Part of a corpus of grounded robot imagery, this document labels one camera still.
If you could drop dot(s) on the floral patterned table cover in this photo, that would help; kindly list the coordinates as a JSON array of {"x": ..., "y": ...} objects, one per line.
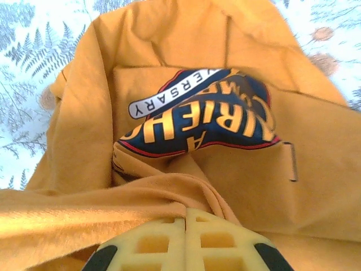
[{"x": 28, "y": 84}]

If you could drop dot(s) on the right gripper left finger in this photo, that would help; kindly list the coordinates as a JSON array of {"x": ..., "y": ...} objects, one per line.
[{"x": 158, "y": 254}]

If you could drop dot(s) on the orange t-shirt with printed logo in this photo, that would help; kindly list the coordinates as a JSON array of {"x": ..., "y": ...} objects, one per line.
[{"x": 225, "y": 183}]

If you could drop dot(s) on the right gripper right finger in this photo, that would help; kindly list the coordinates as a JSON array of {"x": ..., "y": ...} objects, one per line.
[{"x": 220, "y": 254}]

